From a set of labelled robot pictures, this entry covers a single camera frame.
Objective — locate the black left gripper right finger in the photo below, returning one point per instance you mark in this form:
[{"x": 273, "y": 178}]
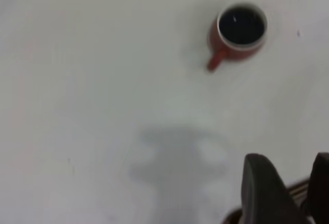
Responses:
[{"x": 321, "y": 183}]

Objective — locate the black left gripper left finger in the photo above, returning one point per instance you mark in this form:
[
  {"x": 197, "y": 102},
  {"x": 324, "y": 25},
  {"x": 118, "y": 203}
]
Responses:
[{"x": 264, "y": 193}]

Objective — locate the red ceramic mug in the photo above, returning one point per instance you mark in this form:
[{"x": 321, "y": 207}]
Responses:
[{"x": 231, "y": 50}]

